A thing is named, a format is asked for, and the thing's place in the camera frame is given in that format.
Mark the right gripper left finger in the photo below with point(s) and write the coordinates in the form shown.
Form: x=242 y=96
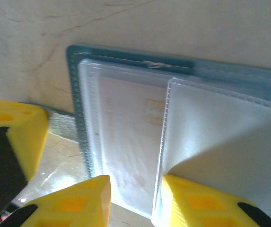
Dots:
x=78 y=205

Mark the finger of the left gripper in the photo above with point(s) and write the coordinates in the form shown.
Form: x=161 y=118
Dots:
x=26 y=142

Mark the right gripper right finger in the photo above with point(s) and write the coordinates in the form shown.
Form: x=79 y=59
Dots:
x=201 y=205

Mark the white credit card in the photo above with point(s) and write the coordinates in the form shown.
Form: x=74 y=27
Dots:
x=130 y=123

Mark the blue card holder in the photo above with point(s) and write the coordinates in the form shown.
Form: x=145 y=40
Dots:
x=125 y=56

